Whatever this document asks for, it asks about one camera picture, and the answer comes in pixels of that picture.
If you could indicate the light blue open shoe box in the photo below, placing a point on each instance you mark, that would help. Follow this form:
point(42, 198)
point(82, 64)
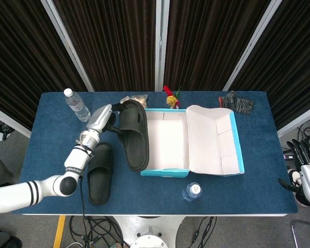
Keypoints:
point(209, 144)

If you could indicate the round white robot base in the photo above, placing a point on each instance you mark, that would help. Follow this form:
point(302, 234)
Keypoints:
point(149, 241)

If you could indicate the grey striped knit glove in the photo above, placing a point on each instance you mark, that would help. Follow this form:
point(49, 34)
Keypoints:
point(236, 103)

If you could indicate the yellow floor tape strip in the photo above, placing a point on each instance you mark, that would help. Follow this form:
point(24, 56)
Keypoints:
point(59, 231)

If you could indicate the black rubber slipper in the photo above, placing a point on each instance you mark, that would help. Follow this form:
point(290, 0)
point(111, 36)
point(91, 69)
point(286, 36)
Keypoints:
point(135, 139)
point(100, 178)

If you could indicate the clear snack bag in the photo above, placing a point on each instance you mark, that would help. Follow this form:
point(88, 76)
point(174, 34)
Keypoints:
point(142, 98)

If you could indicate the grey partition post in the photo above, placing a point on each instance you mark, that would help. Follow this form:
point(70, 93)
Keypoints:
point(251, 46)
point(10, 122)
point(161, 38)
point(299, 121)
point(69, 46)

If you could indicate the labelled clear water bottle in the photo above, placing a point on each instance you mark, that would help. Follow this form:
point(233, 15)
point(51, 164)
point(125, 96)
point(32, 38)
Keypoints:
point(77, 106)

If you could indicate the small clear water bottle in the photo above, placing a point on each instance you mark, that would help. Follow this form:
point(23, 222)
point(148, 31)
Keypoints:
point(192, 191)

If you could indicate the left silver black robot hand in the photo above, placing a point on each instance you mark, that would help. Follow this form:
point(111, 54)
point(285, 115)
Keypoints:
point(99, 118)

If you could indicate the colourful feather toy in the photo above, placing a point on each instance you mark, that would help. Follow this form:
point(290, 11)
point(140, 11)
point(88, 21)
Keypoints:
point(171, 99)

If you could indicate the dark brown pleated curtain panel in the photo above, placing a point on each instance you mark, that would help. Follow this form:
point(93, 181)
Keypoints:
point(15, 64)
point(294, 64)
point(113, 38)
point(209, 38)

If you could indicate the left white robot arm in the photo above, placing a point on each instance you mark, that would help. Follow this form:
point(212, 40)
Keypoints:
point(76, 160)

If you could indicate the blue table mat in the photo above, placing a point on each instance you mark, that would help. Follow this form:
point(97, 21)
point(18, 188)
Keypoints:
point(49, 124)

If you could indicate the grey metal chair frame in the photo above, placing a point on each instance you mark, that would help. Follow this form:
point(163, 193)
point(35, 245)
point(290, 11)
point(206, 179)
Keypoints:
point(295, 232)

